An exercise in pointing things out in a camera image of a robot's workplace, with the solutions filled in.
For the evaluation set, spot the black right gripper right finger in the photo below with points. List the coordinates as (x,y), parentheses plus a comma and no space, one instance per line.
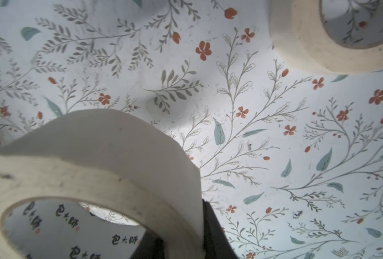
(216,245)

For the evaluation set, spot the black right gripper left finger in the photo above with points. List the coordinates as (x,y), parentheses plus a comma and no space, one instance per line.
(150,247)

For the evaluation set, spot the masking tape roll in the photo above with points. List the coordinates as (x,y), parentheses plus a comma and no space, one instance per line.
(89,184)
(333,37)

